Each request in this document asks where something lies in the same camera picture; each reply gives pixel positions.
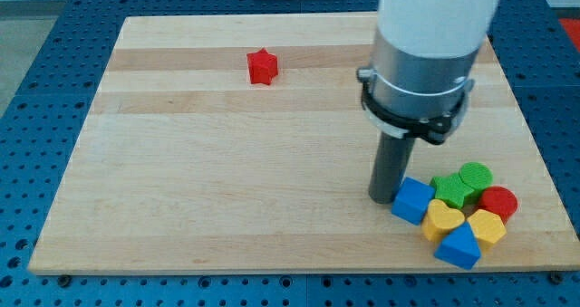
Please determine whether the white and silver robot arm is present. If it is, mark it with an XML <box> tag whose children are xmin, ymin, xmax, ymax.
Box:
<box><xmin>357</xmin><ymin>0</ymin><xmax>499</xmax><ymax>145</ymax></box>

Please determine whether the red star block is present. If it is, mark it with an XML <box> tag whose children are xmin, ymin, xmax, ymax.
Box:
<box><xmin>246</xmin><ymin>48</ymin><xmax>278</xmax><ymax>85</ymax></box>

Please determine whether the green star block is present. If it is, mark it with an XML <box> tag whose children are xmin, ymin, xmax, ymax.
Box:
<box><xmin>430</xmin><ymin>173</ymin><xmax>474</xmax><ymax>209</ymax></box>

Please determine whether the green circle block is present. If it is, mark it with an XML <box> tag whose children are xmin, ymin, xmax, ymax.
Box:
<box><xmin>459</xmin><ymin>161</ymin><xmax>493</xmax><ymax>205</ymax></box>

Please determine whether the red circle block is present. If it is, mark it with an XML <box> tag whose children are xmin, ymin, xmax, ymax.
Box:
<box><xmin>478</xmin><ymin>186</ymin><xmax>519</xmax><ymax>224</ymax></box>

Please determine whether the light wooden board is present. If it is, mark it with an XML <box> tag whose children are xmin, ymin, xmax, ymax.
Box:
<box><xmin>27</xmin><ymin>11</ymin><xmax>580</xmax><ymax>276</ymax></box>

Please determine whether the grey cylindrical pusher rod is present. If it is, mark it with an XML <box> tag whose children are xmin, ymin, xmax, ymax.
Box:
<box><xmin>368</xmin><ymin>133</ymin><xmax>415</xmax><ymax>204</ymax></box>

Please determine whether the blue cube block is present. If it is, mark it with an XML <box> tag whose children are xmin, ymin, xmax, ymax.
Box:
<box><xmin>391</xmin><ymin>177</ymin><xmax>435</xmax><ymax>225</ymax></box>

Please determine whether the yellow heart block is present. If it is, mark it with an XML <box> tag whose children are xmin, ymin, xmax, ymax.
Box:
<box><xmin>420</xmin><ymin>199</ymin><xmax>465</xmax><ymax>243</ymax></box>

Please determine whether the blue triangle block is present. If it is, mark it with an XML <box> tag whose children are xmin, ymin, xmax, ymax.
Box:
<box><xmin>434</xmin><ymin>222</ymin><xmax>481</xmax><ymax>270</ymax></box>

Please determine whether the yellow hexagon block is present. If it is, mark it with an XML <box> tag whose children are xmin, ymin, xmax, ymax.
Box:
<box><xmin>467</xmin><ymin>209</ymin><xmax>507</xmax><ymax>254</ymax></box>

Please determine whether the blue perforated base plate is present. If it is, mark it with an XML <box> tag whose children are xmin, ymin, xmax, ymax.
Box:
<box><xmin>1</xmin><ymin>0</ymin><xmax>579</xmax><ymax>306</ymax></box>

